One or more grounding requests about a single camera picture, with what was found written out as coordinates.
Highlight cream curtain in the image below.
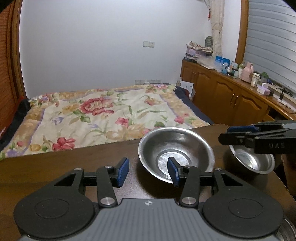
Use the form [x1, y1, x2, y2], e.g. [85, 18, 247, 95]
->
[209, 0, 225, 57]

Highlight folded floral cloth pile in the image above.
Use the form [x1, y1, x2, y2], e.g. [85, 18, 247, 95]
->
[185, 41, 213, 58]

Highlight large steel bowl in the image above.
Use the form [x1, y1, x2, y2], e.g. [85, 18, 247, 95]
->
[138, 127, 215, 184]

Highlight pink kettle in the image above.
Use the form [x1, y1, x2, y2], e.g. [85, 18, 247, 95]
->
[241, 62, 254, 83]

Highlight small steel bowl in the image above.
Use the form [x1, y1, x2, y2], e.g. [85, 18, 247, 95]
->
[229, 146, 275, 175]

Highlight grey window blind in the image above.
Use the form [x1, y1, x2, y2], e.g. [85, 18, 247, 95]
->
[244, 0, 296, 92]

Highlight white wall switch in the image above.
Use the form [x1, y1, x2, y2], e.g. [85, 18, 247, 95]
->
[143, 41, 155, 48]

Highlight white jar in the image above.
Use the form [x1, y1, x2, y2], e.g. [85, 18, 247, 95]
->
[251, 73, 260, 87]

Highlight black garment on bed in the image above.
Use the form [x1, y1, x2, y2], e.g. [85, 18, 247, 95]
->
[1, 98, 31, 151]

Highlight wooden slatted headboard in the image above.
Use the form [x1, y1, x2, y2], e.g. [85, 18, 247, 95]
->
[0, 0, 27, 133]

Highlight purple tissue box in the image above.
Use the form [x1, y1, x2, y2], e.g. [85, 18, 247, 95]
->
[256, 83, 270, 95]

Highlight floral bed quilt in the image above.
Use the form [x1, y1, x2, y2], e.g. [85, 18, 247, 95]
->
[1, 84, 212, 159]

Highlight wooden sideboard cabinet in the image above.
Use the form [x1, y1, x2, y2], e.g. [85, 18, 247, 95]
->
[180, 59, 295, 126]

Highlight blue photo card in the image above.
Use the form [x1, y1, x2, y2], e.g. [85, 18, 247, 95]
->
[214, 55, 230, 74]

